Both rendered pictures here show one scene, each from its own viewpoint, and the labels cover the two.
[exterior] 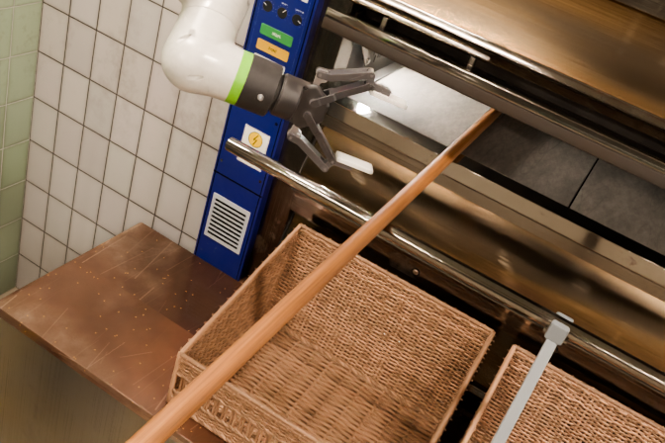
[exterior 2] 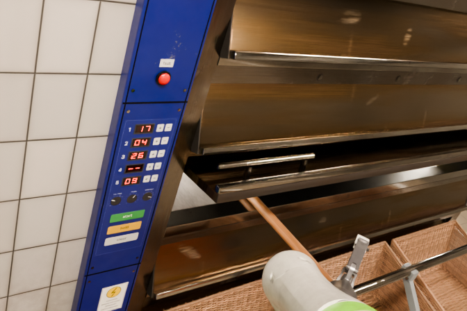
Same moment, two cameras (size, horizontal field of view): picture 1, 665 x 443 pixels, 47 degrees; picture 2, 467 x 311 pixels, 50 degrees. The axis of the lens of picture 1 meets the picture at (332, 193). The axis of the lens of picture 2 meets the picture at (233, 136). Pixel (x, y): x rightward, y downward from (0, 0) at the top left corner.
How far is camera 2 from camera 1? 1.50 m
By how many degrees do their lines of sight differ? 54
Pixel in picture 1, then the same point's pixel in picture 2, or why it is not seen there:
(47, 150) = not seen: outside the picture
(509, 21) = (298, 120)
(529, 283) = (302, 237)
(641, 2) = (363, 80)
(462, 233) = (265, 239)
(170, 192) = not seen: outside the picture
